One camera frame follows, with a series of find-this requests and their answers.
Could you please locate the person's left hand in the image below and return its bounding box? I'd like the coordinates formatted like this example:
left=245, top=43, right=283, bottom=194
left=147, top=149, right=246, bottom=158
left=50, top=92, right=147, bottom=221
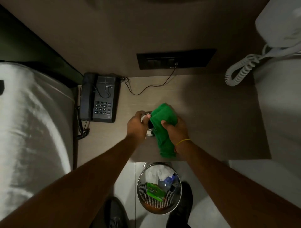
left=127, top=110, right=151, bottom=142

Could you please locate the person's right hand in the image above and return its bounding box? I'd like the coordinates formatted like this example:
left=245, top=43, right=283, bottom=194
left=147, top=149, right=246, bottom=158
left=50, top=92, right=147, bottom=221
left=161, top=116, right=190, bottom=153

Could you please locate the green cloth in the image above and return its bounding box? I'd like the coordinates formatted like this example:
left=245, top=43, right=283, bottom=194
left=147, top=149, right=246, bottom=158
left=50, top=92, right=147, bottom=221
left=150, top=103, right=178, bottom=158

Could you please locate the white mug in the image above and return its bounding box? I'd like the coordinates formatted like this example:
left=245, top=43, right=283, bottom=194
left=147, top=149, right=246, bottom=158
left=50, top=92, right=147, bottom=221
left=141, top=112, right=154, bottom=137

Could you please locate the person's right forearm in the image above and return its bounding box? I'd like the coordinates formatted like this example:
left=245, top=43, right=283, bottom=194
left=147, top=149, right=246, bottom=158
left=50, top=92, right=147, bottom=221
left=175, top=140, right=301, bottom=228

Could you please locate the person's left forearm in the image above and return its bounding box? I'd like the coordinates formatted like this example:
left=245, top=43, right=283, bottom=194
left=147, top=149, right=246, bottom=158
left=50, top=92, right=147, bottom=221
left=0, top=136, right=145, bottom=228

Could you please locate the black telephone base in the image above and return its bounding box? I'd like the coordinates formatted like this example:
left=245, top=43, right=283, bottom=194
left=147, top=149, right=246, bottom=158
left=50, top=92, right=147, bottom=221
left=91, top=75, right=120, bottom=123

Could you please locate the crumpled white paper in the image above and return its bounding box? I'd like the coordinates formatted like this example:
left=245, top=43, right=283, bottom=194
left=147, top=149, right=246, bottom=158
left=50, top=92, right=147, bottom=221
left=145, top=164, right=175, bottom=183

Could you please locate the clear plastic bottle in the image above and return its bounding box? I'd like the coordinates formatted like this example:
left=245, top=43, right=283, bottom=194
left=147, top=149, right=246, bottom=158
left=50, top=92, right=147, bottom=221
left=158, top=175, right=176, bottom=191

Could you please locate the black telephone handset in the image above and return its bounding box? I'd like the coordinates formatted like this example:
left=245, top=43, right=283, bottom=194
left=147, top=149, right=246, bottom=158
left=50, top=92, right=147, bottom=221
left=79, top=72, right=98, bottom=122

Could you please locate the green snack packet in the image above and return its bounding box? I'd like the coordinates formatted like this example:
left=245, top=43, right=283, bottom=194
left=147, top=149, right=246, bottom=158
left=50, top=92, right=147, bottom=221
left=145, top=182, right=166, bottom=202

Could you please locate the metal mesh waste bin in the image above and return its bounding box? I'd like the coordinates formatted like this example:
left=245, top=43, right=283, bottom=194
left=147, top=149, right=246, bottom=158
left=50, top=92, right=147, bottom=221
left=137, top=162, right=182, bottom=215

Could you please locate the person's right black shoe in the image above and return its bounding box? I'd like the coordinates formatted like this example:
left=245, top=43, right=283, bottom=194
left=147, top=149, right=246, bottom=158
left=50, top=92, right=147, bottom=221
left=166, top=181, right=194, bottom=228

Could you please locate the person's black shoe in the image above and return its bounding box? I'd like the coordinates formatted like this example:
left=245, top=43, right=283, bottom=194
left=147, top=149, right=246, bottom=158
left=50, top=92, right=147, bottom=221
left=166, top=181, right=194, bottom=228
left=103, top=196, right=130, bottom=228

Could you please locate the person's left black shoe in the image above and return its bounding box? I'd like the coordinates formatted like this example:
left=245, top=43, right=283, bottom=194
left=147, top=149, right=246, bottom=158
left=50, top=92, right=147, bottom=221
left=103, top=196, right=130, bottom=228

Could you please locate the bed with white sheet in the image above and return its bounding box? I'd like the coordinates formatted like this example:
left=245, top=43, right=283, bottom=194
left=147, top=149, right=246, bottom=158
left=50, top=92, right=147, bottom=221
left=0, top=62, right=76, bottom=222

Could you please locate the dark padded headboard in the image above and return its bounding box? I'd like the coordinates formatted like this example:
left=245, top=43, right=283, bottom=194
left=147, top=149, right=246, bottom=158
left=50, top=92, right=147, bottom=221
left=0, top=4, right=84, bottom=88

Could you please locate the thin black telephone cable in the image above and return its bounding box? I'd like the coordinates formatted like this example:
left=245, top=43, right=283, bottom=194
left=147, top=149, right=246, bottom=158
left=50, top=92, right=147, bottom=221
left=121, top=63, right=178, bottom=96

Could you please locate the black coiled handset cord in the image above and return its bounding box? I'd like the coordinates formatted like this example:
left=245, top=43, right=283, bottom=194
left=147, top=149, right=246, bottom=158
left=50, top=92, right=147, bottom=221
left=75, top=106, right=90, bottom=140

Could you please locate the black wall switch panel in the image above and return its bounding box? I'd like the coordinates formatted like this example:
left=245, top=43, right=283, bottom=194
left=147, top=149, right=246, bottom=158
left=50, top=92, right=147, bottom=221
left=136, top=49, right=217, bottom=70

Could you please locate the white coiled dryer cord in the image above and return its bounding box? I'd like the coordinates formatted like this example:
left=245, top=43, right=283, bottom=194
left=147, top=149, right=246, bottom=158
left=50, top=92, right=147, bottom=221
left=224, top=43, right=301, bottom=87

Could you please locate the white wall hair dryer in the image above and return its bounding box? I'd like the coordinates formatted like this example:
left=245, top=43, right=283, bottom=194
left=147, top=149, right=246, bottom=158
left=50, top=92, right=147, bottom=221
left=255, top=0, right=301, bottom=49

